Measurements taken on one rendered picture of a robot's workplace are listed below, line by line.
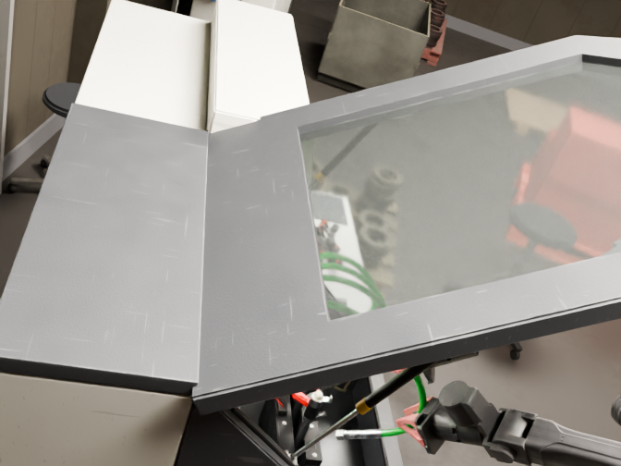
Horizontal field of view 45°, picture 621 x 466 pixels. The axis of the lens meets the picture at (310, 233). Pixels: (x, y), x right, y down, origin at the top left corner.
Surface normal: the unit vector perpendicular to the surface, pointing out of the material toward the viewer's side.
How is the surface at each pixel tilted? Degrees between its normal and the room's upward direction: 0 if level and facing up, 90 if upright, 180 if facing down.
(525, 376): 0
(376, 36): 90
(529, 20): 90
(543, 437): 40
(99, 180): 0
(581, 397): 0
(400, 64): 90
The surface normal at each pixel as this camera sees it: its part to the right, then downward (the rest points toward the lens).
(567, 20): -0.17, 0.53
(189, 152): 0.29, -0.78
